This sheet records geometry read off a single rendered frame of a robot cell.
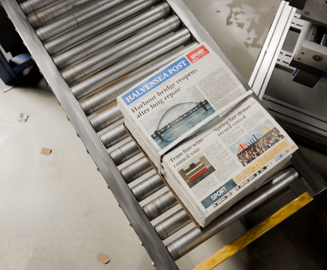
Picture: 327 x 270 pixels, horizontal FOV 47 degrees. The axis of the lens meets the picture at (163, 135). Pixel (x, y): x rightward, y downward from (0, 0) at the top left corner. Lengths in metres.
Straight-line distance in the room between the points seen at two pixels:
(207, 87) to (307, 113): 1.04
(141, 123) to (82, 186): 1.09
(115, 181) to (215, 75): 0.42
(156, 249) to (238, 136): 0.39
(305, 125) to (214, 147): 1.05
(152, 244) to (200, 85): 0.45
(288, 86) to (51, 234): 1.38
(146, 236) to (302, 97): 1.19
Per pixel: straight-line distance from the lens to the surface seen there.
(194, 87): 0.97
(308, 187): 1.21
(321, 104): 2.02
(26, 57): 2.19
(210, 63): 1.01
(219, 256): 1.08
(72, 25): 1.41
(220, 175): 0.90
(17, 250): 2.01
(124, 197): 1.12
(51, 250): 1.96
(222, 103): 0.97
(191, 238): 1.10
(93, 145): 1.17
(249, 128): 0.95
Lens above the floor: 1.89
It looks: 69 degrees down
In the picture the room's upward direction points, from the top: 2 degrees clockwise
